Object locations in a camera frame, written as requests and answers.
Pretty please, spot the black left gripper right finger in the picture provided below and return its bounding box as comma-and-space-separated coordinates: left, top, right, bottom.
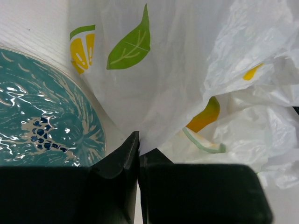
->
138, 149, 274, 224

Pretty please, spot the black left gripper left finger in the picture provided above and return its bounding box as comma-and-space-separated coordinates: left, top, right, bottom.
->
0, 132, 139, 224

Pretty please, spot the white printed plastic bag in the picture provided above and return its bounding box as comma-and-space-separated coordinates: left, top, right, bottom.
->
69, 0, 299, 189

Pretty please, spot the yellow orange fake fruit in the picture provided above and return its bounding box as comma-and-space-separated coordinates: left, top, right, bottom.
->
186, 97, 221, 133

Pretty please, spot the teal and red plate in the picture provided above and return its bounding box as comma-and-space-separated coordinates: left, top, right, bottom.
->
0, 49, 106, 167

